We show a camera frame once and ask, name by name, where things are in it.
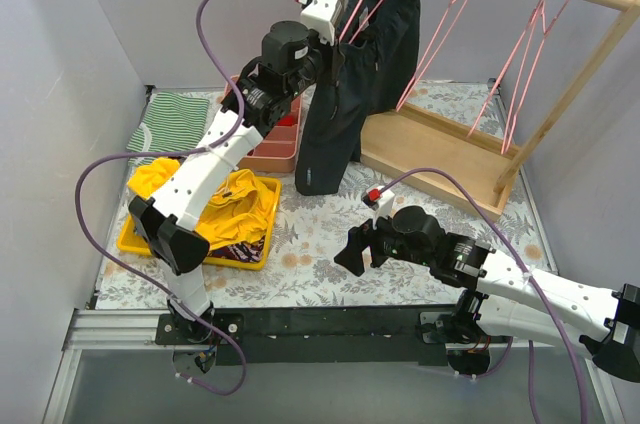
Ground dark navy shorts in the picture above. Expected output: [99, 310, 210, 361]
[295, 0, 421, 196]

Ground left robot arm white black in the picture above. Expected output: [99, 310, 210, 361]
[129, 21, 335, 344]

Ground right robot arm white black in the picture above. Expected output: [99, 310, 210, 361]
[334, 206, 639, 382]

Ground floral table mat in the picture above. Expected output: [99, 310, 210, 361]
[92, 82, 557, 311]

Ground red sock middle compartment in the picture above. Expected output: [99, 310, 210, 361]
[277, 114, 297, 127]

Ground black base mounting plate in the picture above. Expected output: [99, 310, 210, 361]
[155, 305, 509, 378]

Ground pink compartment organizer tray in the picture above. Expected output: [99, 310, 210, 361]
[238, 97, 302, 173]

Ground patterned dark garment in tray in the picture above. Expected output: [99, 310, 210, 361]
[208, 238, 265, 263]

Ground yellow garment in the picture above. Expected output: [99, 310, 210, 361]
[117, 157, 281, 266]

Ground green striped shirt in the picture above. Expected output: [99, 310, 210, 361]
[126, 92, 210, 153]

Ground yellow plastic tray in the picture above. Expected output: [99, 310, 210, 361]
[116, 174, 284, 272]

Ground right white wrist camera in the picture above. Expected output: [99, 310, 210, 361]
[362, 186, 395, 228]

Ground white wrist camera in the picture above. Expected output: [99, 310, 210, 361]
[362, 186, 395, 228]
[297, 0, 342, 46]

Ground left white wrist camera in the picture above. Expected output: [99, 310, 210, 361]
[297, 0, 342, 46]

